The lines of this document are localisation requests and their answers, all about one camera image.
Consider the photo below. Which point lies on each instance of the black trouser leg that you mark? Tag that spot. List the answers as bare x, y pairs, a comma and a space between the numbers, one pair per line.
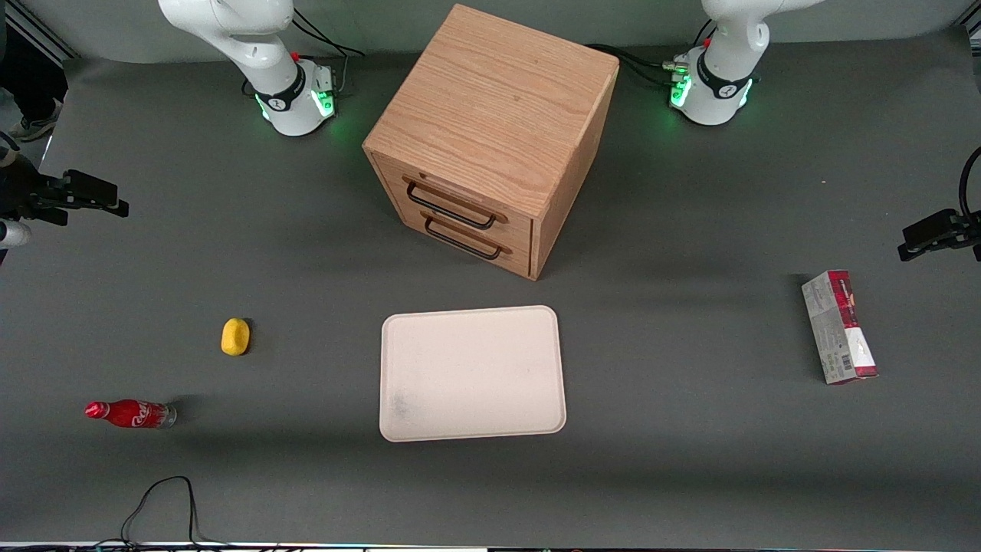
31, 77

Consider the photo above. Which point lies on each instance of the wooden drawer front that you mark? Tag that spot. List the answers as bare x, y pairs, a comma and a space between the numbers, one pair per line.
523, 232
523, 264

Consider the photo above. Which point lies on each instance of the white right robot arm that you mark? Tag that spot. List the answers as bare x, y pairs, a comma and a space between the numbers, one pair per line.
230, 31

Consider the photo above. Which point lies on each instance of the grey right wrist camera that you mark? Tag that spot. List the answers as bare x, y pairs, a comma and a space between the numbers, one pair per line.
11, 234

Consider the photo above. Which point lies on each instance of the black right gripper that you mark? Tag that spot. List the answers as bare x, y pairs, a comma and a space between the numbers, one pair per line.
21, 189

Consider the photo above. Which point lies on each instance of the wooden drawer cabinet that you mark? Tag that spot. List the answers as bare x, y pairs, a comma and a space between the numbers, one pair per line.
498, 100

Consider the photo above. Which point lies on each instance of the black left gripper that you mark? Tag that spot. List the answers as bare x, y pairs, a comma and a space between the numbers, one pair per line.
967, 228

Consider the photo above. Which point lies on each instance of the aluminium frame rail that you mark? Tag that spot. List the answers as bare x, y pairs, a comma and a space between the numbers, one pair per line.
38, 31
973, 29

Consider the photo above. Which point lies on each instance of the red tartan cardboard box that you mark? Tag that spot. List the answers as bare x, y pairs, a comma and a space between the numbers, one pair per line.
839, 330

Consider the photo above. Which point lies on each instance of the grey sneaker shoe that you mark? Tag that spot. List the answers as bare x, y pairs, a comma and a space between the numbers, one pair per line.
34, 126

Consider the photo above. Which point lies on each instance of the red coke bottle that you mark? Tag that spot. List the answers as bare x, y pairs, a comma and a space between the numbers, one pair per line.
134, 414

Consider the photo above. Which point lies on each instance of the beige plastic tray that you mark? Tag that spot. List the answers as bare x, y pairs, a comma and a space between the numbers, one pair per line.
471, 376

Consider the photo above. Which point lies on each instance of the yellow lemon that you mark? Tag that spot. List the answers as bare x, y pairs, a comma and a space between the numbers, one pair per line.
235, 337

